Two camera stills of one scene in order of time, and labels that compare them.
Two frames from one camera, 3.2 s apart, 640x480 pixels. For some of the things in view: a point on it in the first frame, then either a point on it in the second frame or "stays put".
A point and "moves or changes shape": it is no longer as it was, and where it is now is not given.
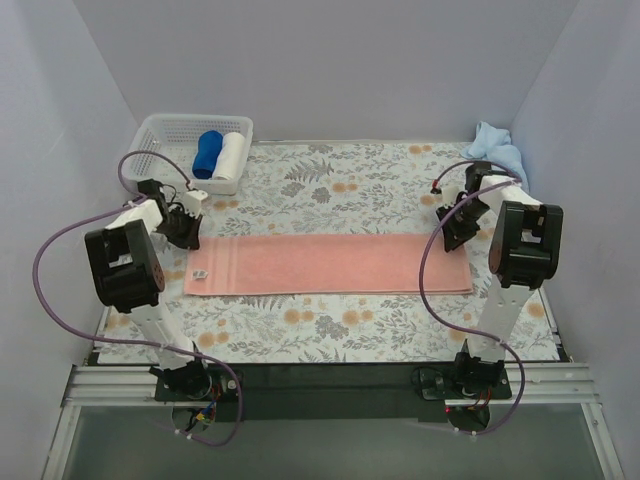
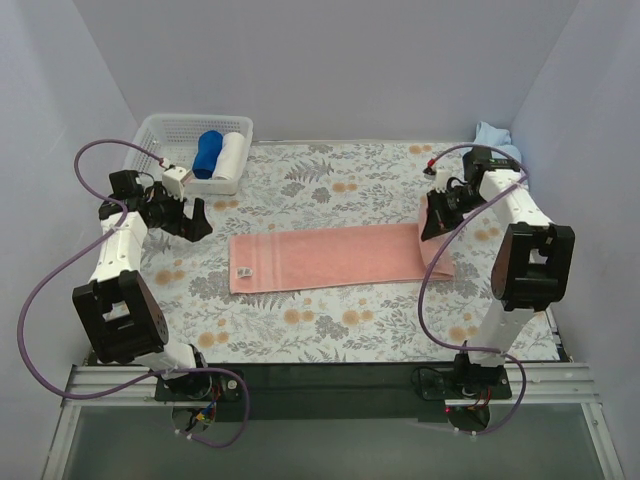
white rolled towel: x=231 y=157 stays put
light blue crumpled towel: x=493 y=145 stays put
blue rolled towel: x=210 y=143 stays put
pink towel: x=326 y=265 moves or changes shape
